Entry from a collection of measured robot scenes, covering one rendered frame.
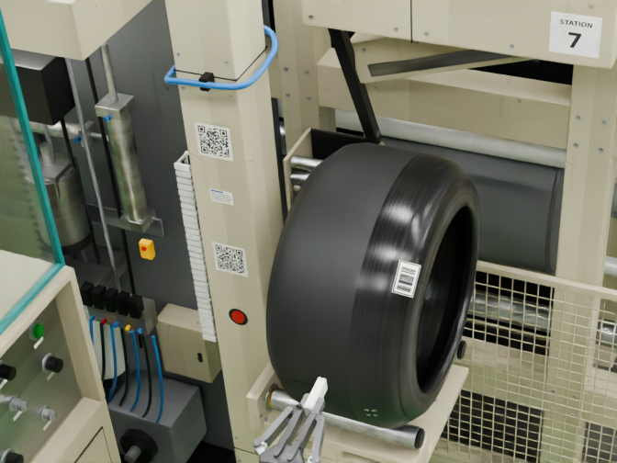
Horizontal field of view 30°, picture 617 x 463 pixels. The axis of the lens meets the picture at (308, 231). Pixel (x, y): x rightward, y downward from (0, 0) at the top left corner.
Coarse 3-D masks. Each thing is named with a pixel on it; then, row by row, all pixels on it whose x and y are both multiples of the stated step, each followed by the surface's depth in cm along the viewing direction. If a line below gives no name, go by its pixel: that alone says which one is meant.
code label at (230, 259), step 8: (216, 248) 237; (224, 248) 236; (232, 248) 235; (240, 248) 234; (216, 256) 239; (224, 256) 238; (232, 256) 237; (240, 256) 236; (216, 264) 240; (224, 264) 239; (232, 264) 238; (240, 264) 237; (232, 272) 239; (240, 272) 238
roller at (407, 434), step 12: (276, 396) 247; (288, 396) 247; (276, 408) 248; (336, 420) 242; (348, 420) 241; (360, 432) 241; (372, 432) 239; (384, 432) 238; (396, 432) 237; (408, 432) 237; (420, 432) 236; (408, 444) 237; (420, 444) 237
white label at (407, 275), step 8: (400, 264) 207; (408, 264) 207; (400, 272) 207; (408, 272) 207; (416, 272) 207; (400, 280) 207; (408, 280) 207; (416, 280) 207; (392, 288) 207; (400, 288) 207; (408, 288) 207; (408, 296) 207
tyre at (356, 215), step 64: (320, 192) 217; (384, 192) 214; (448, 192) 219; (320, 256) 211; (384, 256) 208; (448, 256) 257; (320, 320) 211; (384, 320) 207; (448, 320) 255; (384, 384) 213
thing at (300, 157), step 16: (304, 144) 276; (320, 144) 280; (336, 144) 278; (384, 144) 272; (288, 160) 269; (304, 160) 269; (320, 160) 268; (288, 176) 271; (304, 176) 270; (288, 192) 274; (288, 208) 277
